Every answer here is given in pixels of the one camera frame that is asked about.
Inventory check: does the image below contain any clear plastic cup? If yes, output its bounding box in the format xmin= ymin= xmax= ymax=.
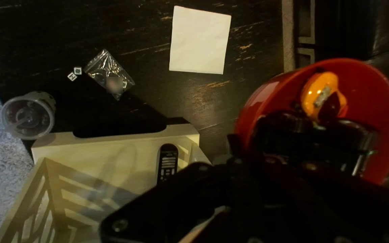
xmin=0 ymin=91 xmax=59 ymax=142

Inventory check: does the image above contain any white lattice shelf unit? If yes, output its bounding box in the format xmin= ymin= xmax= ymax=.
xmin=0 ymin=123 xmax=213 ymax=243

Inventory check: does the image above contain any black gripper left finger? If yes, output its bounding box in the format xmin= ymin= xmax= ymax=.
xmin=225 ymin=133 xmax=253 ymax=171

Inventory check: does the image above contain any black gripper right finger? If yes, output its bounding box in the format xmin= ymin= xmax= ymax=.
xmin=253 ymin=110 xmax=379 ymax=175

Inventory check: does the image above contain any red bowl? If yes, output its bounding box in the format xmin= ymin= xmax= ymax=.
xmin=234 ymin=57 xmax=389 ymax=187

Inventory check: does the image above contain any black remote control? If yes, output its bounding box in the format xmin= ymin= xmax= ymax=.
xmin=156 ymin=142 xmax=180 ymax=184

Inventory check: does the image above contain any orange round object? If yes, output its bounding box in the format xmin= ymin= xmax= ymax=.
xmin=299 ymin=72 xmax=350 ymax=125

